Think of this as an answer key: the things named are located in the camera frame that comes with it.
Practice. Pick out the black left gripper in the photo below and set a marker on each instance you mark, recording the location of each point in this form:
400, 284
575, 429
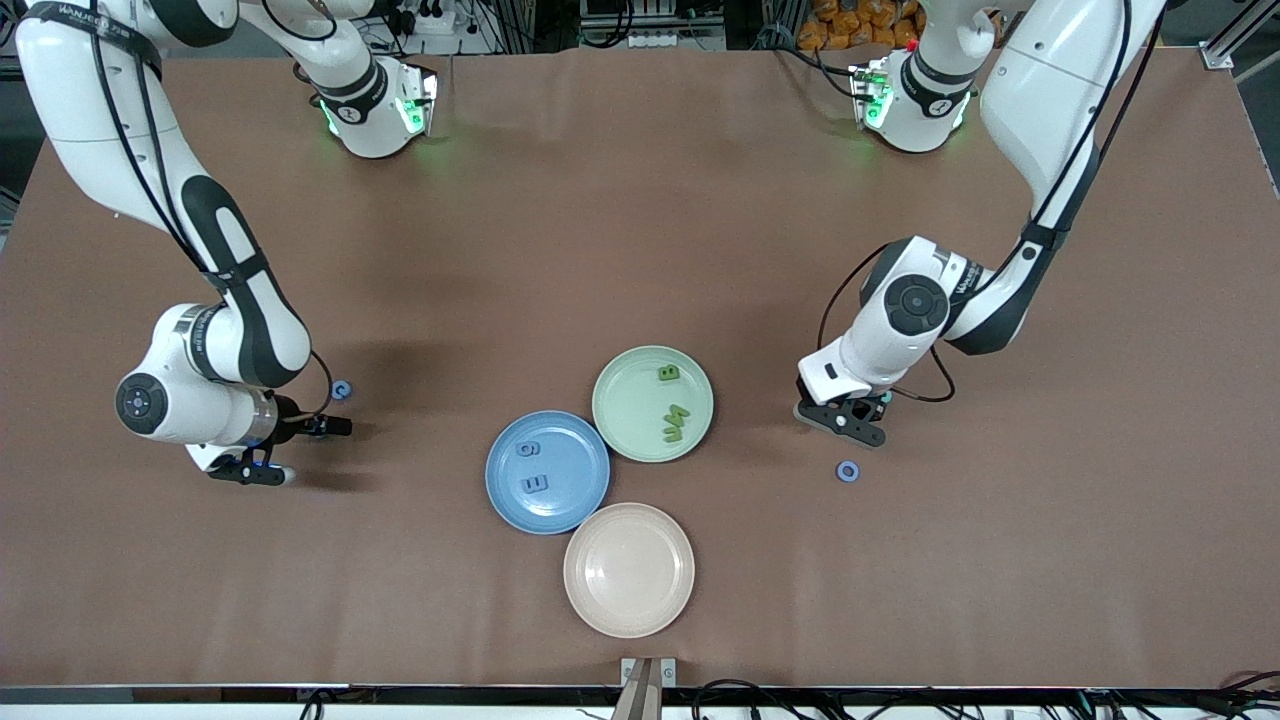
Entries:
868, 404

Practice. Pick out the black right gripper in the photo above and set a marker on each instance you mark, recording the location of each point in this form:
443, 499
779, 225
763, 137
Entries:
291, 420

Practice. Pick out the blue foam letter G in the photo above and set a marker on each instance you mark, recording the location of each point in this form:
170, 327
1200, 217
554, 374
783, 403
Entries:
519, 449
334, 390

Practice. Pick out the small green foam letter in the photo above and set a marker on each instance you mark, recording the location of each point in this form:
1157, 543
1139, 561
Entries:
670, 433

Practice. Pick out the blue foam letter E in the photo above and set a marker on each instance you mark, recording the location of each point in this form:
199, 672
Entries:
536, 483

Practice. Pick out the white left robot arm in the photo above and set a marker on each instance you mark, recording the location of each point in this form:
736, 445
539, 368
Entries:
900, 330

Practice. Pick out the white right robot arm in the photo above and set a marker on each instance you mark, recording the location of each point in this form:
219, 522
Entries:
240, 330

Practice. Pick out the blue foam letter O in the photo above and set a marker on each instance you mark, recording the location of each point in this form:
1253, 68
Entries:
840, 471

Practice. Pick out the green plate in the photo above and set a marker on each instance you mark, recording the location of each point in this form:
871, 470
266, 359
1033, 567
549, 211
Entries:
630, 400

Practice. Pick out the blue plate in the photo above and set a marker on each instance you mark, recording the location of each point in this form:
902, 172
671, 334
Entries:
575, 505

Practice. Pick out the beige plate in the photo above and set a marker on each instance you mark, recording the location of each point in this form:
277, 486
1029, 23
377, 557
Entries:
628, 570

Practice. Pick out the orange bags pile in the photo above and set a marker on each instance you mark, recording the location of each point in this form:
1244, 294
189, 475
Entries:
860, 25

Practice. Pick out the white power strip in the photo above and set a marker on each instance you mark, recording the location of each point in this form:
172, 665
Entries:
430, 20
655, 40

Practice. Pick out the metal table edge bracket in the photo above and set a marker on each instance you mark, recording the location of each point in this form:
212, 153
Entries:
630, 668

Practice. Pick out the aluminium frame profile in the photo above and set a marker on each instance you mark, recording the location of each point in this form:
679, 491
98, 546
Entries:
1230, 45

